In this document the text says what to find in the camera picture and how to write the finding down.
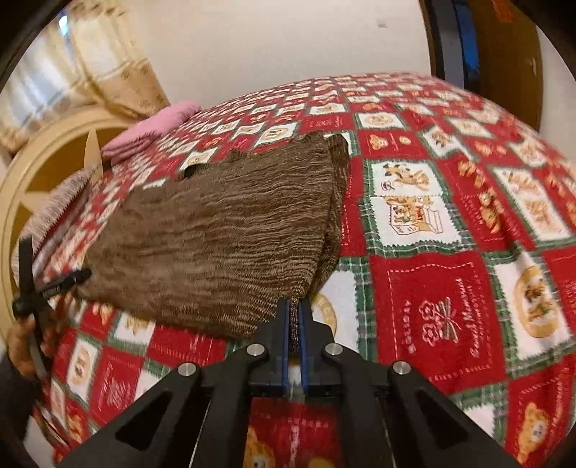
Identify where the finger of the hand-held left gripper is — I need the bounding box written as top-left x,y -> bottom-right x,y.
13,268 -> 93,316
18,238 -> 48,379

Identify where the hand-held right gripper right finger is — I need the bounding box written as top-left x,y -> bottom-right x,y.
299,297 -> 518,468

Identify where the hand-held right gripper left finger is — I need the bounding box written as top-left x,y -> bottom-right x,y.
58,297 -> 291,468

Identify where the brown knitted sweater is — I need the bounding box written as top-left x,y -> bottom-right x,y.
83,132 -> 352,356

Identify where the person's left forearm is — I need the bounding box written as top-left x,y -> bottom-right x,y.
0,351 -> 42,453

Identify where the person's left hand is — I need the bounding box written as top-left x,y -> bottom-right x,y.
6,292 -> 64,393

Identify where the striped pillow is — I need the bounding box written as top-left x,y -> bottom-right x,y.
11,164 -> 102,289

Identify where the cream and brown headboard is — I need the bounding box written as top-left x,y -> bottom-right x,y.
0,105 -> 136,334

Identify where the red patterned bedspread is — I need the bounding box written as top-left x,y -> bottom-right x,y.
27,74 -> 576,468

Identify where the pink folded blanket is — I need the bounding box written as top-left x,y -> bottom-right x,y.
101,101 -> 202,159

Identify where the cream patterned curtain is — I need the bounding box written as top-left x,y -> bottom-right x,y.
0,0 -> 172,154

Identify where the brown wooden door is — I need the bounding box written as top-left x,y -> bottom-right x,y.
465,0 -> 543,129

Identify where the red paper door decoration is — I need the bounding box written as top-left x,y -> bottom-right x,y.
490,0 -> 514,23

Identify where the dark door frame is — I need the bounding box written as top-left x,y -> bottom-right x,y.
418,0 -> 469,88

